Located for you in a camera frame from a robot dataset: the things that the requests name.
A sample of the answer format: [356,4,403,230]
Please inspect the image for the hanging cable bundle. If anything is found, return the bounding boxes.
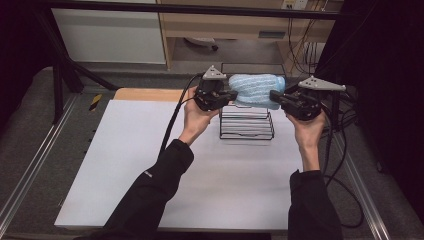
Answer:
[287,17,322,78]

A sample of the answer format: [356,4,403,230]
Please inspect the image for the wooden table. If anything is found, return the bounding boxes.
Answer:
[113,87,198,103]

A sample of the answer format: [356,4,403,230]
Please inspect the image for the person's left hand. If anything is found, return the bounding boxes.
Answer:
[178,87,222,147]

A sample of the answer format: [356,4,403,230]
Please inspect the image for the white cabinet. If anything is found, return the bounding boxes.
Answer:
[50,0,167,65]

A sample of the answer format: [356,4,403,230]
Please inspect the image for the wooden desk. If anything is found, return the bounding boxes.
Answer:
[156,0,345,76]

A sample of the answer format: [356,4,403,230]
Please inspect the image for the white table board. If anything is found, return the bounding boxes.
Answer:
[54,99,305,232]

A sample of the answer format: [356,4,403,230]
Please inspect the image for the blue striped cloth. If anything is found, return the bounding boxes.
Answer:
[227,73,287,111]

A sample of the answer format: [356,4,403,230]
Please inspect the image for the white wall socket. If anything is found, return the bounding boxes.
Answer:
[281,0,310,11]

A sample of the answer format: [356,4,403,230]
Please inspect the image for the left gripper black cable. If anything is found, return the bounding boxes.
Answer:
[157,73,205,160]

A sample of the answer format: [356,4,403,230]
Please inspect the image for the black metal frame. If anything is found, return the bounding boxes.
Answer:
[32,0,355,132]

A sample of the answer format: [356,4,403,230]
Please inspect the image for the aluminium floor rail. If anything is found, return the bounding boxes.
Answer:
[0,94,80,228]
[332,132,392,240]

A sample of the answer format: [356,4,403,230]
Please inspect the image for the black wire rack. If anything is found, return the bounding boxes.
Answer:
[218,62,288,141]

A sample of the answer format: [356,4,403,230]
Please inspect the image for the black curtain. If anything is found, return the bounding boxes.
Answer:
[315,0,424,216]

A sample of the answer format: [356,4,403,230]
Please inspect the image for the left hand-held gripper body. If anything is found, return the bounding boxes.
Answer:
[193,65,232,113]

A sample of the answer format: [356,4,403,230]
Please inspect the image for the yellow black floor tape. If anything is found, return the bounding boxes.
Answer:
[88,93,103,112]

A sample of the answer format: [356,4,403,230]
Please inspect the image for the person's right hand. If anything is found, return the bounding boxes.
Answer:
[285,111,327,150]

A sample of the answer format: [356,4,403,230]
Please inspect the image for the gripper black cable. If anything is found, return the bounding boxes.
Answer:
[157,73,205,160]
[320,111,365,230]

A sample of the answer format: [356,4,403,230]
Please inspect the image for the black floor cables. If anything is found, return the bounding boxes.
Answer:
[321,89,359,143]

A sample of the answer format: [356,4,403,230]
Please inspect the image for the chair base with wheel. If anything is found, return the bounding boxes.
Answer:
[183,36,220,52]

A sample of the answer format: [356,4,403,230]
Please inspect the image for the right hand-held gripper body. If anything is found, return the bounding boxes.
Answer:
[282,75,347,122]

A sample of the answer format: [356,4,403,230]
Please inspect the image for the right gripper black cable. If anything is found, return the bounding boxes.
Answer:
[320,111,365,230]

